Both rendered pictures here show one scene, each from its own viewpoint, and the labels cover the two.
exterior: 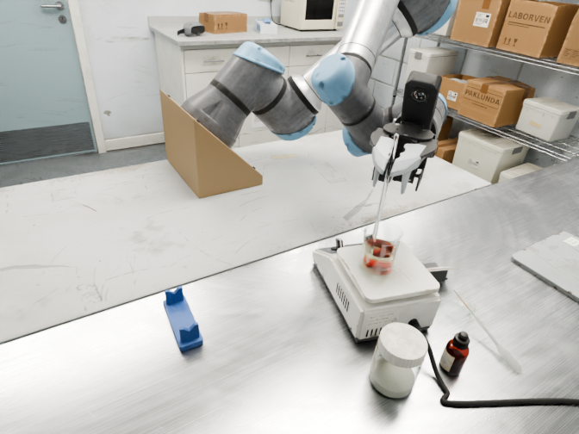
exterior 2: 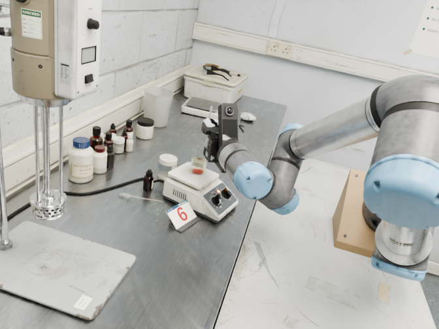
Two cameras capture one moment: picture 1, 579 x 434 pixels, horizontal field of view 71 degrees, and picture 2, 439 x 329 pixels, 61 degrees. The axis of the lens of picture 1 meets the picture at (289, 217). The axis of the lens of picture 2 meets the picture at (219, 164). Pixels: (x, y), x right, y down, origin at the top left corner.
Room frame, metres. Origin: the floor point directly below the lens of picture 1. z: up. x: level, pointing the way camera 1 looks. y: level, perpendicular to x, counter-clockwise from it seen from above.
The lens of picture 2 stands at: (1.22, -0.83, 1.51)
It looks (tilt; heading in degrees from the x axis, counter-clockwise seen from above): 25 degrees down; 134
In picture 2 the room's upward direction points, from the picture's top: 11 degrees clockwise
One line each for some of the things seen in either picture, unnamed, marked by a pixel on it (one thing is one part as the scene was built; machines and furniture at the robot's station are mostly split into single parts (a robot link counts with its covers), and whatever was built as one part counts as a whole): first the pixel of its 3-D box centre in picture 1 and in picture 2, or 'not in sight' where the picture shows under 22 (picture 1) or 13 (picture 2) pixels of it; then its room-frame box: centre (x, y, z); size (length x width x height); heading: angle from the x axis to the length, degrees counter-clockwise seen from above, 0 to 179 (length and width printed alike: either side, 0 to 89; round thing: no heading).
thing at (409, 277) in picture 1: (385, 269); (194, 174); (0.48, -0.15, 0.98); 0.12 x 0.12 x 0.01; 19
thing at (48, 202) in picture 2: not in sight; (47, 156); (0.56, -0.61, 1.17); 0.07 x 0.07 x 0.25
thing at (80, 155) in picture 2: not in sight; (81, 159); (0.23, -0.40, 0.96); 0.07 x 0.07 x 0.13
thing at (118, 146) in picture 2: not in sight; (117, 145); (0.10, -0.20, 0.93); 0.05 x 0.05 x 0.05
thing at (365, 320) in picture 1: (372, 279); (198, 190); (0.50, -0.14, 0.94); 0.22 x 0.13 x 0.08; 19
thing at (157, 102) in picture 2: not in sight; (157, 106); (-0.11, 0.11, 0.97); 0.18 x 0.13 x 0.15; 131
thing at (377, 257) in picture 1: (377, 248); (200, 160); (0.47, -0.13, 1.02); 0.06 x 0.05 x 0.08; 101
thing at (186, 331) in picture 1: (181, 315); not in sight; (0.41, 0.15, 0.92); 0.10 x 0.03 x 0.04; 30
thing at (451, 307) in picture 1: (456, 306); (156, 206); (0.48, -0.28, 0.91); 0.06 x 0.06 x 0.02
